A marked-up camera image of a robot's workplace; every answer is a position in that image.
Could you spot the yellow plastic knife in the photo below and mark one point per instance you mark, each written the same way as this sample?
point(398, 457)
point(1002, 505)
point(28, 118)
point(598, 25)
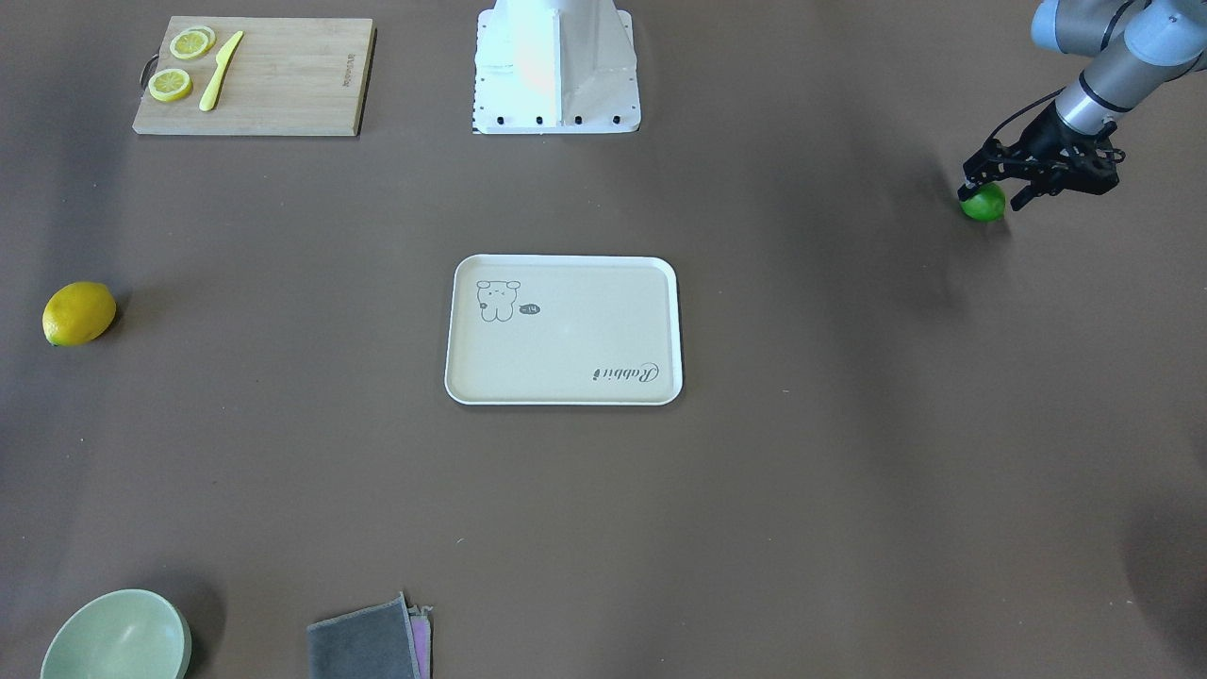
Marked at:
point(212, 93)

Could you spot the yellow lemon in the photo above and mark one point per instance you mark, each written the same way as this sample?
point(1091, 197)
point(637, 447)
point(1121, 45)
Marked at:
point(78, 313)

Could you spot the cream rabbit tray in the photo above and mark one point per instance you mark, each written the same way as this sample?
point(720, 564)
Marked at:
point(537, 330)

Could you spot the grey folded cloth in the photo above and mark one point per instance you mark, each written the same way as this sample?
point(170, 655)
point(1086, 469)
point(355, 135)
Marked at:
point(390, 640)

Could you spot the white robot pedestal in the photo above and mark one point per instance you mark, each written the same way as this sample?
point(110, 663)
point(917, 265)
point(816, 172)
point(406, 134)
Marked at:
point(555, 67)

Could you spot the light green bowl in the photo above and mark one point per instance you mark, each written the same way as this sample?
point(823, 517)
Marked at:
point(127, 633)

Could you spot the green lime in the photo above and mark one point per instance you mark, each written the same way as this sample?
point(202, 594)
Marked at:
point(986, 204)

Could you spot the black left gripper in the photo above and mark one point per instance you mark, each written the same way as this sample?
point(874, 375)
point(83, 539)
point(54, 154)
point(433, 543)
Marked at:
point(1044, 138)

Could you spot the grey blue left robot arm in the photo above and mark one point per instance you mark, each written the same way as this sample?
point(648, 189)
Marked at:
point(1133, 47)

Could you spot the wooden cutting board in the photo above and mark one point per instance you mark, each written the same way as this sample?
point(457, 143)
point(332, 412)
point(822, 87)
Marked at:
point(298, 77)

